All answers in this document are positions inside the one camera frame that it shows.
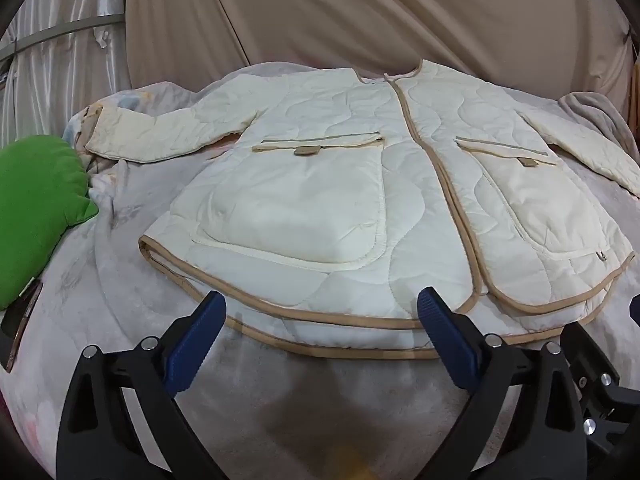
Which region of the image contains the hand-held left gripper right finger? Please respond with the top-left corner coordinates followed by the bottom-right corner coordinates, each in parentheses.
top-left (417, 287), bottom-right (589, 480)

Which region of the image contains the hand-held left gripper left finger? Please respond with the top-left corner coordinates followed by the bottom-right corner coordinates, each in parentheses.
top-left (56, 290), bottom-right (227, 480)

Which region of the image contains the cream quilted jacket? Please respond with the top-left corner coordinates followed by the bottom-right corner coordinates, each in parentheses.
top-left (85, 59), bottom-right (640, 361)

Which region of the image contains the grey floral blanket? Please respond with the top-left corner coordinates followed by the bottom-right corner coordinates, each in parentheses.
top-left (0, 67), bottom-right (640, 480)

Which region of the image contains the dark flat device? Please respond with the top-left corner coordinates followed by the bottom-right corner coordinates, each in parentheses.
top-left (0, 280), bottom-right (45, 373)

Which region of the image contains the green cushion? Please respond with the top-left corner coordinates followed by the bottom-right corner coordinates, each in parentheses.
top-left (0, 135), bottom-right (99, 311)

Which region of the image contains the silver satin curtain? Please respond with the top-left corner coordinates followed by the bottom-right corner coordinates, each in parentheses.
top-left (0, 0), bottom-right (133, 148)

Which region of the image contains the beige fabric backdrop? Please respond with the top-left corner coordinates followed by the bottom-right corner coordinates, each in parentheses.
top-left (122, 0), bottom-right (640, 106)

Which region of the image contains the grey metal rail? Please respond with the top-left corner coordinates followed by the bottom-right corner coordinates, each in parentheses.
top-left (0, 14), bottom-right (126, 63)

